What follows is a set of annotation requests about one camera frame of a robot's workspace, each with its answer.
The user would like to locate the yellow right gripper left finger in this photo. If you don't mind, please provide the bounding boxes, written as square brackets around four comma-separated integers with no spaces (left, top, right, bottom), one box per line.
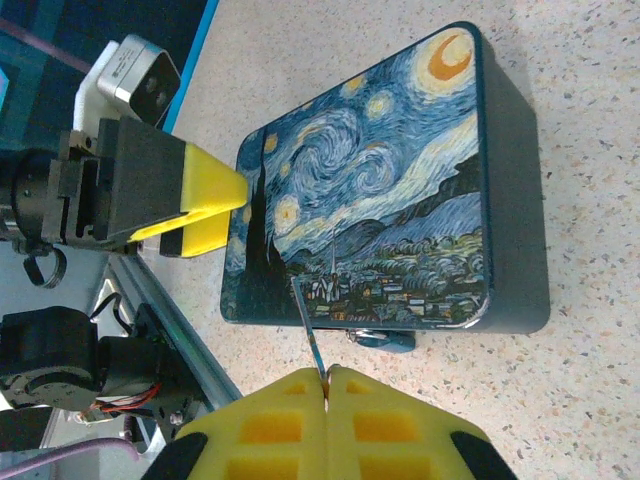
[143,368,330,480]

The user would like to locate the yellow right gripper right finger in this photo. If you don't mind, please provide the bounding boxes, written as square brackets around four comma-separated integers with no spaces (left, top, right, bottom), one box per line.
[326,365,519,480]

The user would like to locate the starry night print box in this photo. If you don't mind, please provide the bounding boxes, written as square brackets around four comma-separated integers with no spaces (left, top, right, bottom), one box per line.
[219,20,552,337]

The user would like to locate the dark blue-edged panel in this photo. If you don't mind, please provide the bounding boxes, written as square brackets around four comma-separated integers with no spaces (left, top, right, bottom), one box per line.
[0,0,222,151]

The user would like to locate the black cable loop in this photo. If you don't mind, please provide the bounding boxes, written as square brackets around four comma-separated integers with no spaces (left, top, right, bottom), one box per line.
[23,246,68,291]

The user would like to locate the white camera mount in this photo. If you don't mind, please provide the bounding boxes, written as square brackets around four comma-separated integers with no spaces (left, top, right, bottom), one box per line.
[73,41,122,147]

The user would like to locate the aluminium frame rail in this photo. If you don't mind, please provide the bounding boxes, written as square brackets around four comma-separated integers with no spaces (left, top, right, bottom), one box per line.
[106,253,242,412]

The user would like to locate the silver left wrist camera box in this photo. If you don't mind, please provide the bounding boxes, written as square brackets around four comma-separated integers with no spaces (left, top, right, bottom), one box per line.
[96,33,183,129]

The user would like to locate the thin black cable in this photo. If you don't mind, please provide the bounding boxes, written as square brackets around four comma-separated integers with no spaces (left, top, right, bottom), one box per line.
[88,291,137,332]

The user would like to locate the red wire bundle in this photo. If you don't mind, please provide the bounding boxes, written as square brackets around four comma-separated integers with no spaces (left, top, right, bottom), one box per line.
[92,383,162,417]

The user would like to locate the purple cable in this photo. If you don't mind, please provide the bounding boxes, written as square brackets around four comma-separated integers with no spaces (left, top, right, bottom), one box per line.
[0,437,142,480]

